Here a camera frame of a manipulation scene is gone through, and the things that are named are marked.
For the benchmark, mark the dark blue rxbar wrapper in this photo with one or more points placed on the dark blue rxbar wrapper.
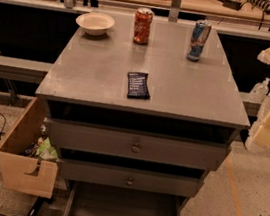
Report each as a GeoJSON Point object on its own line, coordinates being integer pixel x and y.
{"type": "Point", "coordinates": [137, 86]}

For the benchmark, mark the grey drawer cabinet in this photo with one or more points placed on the grey drawer cabinet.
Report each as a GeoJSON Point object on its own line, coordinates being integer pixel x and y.
{"type": "Point", "coordinates": [139, 127]}

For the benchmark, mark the grey bottom drawer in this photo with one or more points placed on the grey bottom drawer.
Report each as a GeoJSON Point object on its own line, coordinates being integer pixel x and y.
{"type": "Point", "coordinates": [87, 199]}

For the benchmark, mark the grey drawer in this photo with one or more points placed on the grey drawer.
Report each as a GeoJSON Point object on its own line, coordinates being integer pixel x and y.
{"type": "Point", "coordinates": [117, 176]}
{"type": "Point", "coordinates": [204, 156]}
{"type": "Point", "coordinates": [87, 199]}

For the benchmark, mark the grey top drawer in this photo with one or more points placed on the grey top drawer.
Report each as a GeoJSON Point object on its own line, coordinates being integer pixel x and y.
{"type": "Point", "coordinates": [204, 156]}

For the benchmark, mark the grey middle drawer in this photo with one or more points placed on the grey middle drawer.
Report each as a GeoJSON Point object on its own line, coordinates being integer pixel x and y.
{"type": "Point", "coordinates": [117, 176]}

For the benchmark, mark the clear sanitizer bottle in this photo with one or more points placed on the clear sanitizer bottle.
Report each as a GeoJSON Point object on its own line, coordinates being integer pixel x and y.
{"type": "Point", "coordinates": [260, 90]}

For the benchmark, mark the blue energy drink can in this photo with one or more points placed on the blue energy drink can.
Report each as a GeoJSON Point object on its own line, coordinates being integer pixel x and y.
{"type": "Point", "coordinates": [199, 36]}

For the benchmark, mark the red soda can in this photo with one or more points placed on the red soda can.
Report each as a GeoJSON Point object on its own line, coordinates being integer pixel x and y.
{"type": "Point", "coordinates": [142, 24]}

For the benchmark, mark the white bowl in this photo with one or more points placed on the white bowl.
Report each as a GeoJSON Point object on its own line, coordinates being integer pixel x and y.
{"type": "Point", "coordinates": [95, 24]}

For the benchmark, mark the green snack bag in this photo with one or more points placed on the green snack bag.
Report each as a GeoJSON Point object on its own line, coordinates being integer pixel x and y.
{"type": "Point", "coordinates": [45, 151]}

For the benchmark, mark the wooden open box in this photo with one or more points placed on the wooden open box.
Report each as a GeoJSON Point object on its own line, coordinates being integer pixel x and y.
{"type": "Point", "coordinates": [19, 172]}

